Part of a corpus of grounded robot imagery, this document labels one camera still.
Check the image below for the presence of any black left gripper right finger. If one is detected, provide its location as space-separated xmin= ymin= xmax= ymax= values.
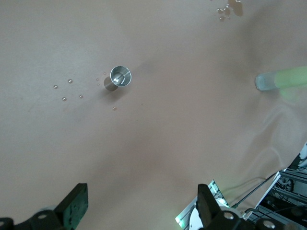
xmin=196 ymin=184 xmax=281 ymax=230

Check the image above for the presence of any black table cable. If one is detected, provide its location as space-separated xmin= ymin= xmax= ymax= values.
xmin=233 ymin=172 xmax=278 ymax=208

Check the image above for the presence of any aluminium profile frame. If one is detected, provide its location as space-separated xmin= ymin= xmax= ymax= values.
xmin=254 ymin=141 xmax=307 ymax=230

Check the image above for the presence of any brown table cover sheet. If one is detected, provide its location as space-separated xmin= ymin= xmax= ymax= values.
xmin=0 ymin=0 xmax=307 ymax=230

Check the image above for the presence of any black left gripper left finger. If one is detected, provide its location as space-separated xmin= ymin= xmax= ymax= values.
xmin=0 ymin=183 xmax=89 ymax=230

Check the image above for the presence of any steel shaker cup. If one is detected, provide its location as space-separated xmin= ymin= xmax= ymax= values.
xmin=103 ymin=66 xmax=132 ymax=92

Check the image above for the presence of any grey thin cable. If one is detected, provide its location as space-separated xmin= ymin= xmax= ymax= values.
xmin=223 ymin=176 xmax=273 ymax=193

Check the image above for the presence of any green bottle with clear base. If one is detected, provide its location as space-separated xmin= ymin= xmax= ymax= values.
xmin=254 ymin=66 xmax=307 ymax=93

